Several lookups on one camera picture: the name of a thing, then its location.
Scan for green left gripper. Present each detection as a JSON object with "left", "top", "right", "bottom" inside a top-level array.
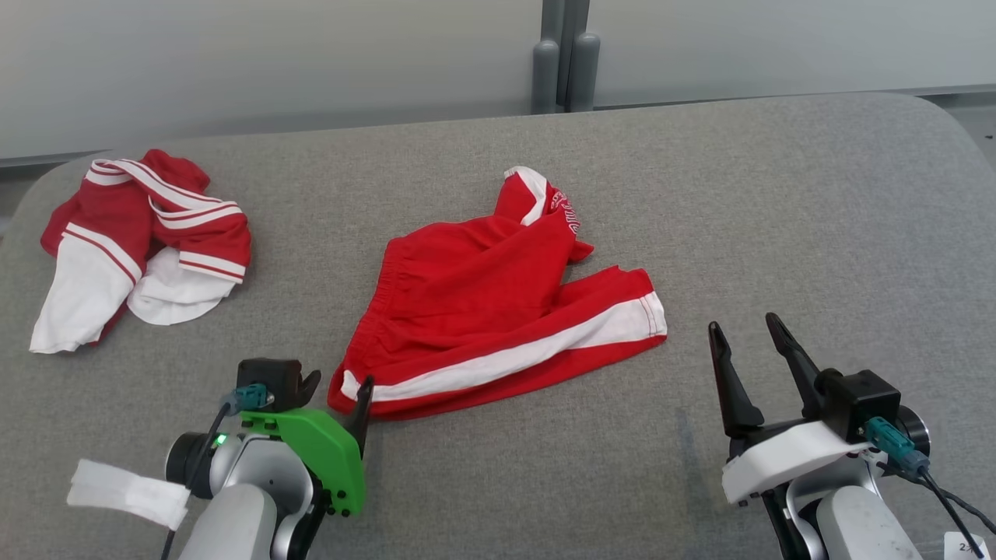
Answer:
[{"left": 240, "top": 369, "right": 375, "bottom": 516}]

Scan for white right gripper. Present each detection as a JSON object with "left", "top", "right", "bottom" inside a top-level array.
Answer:
[{"left": 707, "top": 312, "right": 872, "bottom": 506}]

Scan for red shorts with white stripe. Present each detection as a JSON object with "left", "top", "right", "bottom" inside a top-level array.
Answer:
[{"left": 328, "top": 166, "right": 668, "bottom": 422}]

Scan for red white jersey shirt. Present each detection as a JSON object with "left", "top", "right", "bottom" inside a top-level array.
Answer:
[{"left": 30, "top": 149, "right": 252, "bottom": 355}]

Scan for white tape strip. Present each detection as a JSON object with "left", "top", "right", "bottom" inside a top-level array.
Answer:
[{"left": 66, "top": 459, "right": 191, "bottom": 531}]

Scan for small white paper label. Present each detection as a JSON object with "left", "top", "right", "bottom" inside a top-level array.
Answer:
[{"left": 944, "top": 533, "right": 994, "bottom": 560}]

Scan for black cable with teal plug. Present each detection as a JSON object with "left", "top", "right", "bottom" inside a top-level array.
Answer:
[
  {"left": 160, "top": 383, "right": 275, "bottom": 560},
  {"left": 862, "top": 416, "right": 996, "bottom": 557}
]

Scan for grey double partition post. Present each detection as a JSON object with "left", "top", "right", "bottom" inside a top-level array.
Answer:
[{"left": 531, "top": 0, "right": 601, "bottom": 115}]

